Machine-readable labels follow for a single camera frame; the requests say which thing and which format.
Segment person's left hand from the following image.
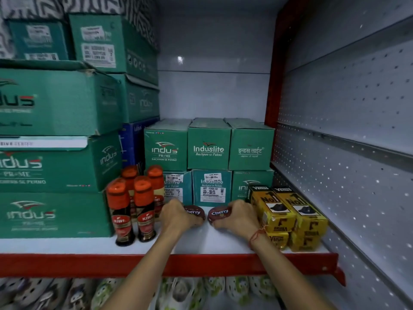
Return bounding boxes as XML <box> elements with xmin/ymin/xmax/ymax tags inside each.
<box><xmin>160</xmin><ymin>198</ymin><xmax>206</xmax><ymax>238</ymax></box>

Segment person's right hand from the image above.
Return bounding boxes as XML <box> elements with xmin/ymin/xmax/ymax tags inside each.
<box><xmin>211</xmin><ymin>199</ymin><xmax>266</xmax><ymax>242</ymax></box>

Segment round dark red polish tin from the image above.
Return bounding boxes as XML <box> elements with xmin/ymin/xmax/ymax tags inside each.
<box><xmin>207</xmin><ymin>206</ymin><xmax>233</xmax><ymax>225</ymax></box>
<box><xmin>183</xmin><ymin>205</ymin><xmax>206</xmax><ymax>228</ymax></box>

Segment person's right forearm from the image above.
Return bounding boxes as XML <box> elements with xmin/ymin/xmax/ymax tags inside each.
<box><xmin>250</xmin><ymin>234</ymin><xmax>337</xmax><ymax>310</ymax></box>

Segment person's left forearm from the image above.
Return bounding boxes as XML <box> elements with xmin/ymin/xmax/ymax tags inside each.
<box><xmin>99</xmin><ymin>230</ymin><xmax>177</xmax><ymax>310</ymax></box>

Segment red thread wrist band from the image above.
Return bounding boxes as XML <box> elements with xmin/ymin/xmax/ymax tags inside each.
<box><xmin>248</xmin><ymin>225</ymin><xmax>269</xmax><ymax>251</ymax></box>

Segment white shelf with red edge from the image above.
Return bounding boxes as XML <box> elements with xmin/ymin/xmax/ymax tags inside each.
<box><xmin>0</xmin><ymin>219</ymin><xmax>347</xmax><ymax>287</ymax></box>

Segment orange-capped shoe polish bottle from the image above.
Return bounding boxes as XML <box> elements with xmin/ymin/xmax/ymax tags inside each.
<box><xmin>146</xmin><ymin>165</ymin><xmax>165</xmax><ymax>220</ymax></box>
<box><xmin>105</xmin><ymin>178</ymin><xmax>136</xmax><ymax>246</ymax></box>
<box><xmin>133</xmin><ymin>175</ymin><xmax>157</xmax><ymax>243</ymax></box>

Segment yellow shoe polish box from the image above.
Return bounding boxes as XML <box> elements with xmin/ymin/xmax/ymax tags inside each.
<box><xmin>274</xmin><ymin>186</ymin><xmax>329</xmax><ymax>237</ymax></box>
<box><xmin>265</xmin><ymin>231</ymin><xmax>290</xmax><ymax>251</ymax></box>
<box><xmin>288</xmin><ymin>232</ymin><xmax>321</xmax><ymax>253</ymax></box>
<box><xmin>248</xmin><ymin>185</ymin><xmax>297</xmax><ymax>233</ymax></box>

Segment row of printed sandals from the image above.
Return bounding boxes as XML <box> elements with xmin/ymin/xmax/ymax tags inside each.
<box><xmin>0</xmin><ymin>276</ymin><xmax>279</xmax><ymax>310</ymax></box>

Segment stack of small green boxes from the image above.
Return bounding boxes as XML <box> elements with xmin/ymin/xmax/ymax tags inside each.
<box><xmin>143</xmin><ymin>118</ymin><xmax>275</xmax><ymax>208</ymax></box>

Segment blue shoe box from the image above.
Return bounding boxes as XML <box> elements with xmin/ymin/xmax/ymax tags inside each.
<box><xmin>119</xmin><ymin>117</ymin><xmax>161</xmax><ymax>175</ymax></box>

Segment grey perforated metal panel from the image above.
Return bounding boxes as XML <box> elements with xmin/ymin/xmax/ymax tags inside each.
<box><xmin>270</xmin><ymin>0</ymin><xmax>413</xmax><ymax>310</ymax></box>

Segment pile of large green shoeboxes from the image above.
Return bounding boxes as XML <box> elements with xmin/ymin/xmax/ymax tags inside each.
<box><xmin>0</xmin><ymin>13</ymin><xmax>161</xmax><ymax>239</ymax></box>

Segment black white patterned boxes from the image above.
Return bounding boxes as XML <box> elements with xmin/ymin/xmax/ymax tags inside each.
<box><xmin>0</xmin><ymin>0</ymin><xmax>159</xmax><ymax>60</ymax></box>

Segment red metal upright post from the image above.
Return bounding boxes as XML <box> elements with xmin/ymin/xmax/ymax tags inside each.
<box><xmin>264</xmin><ymin>0</ymin><xmax>311</xmax><ymax>173</ymax></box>

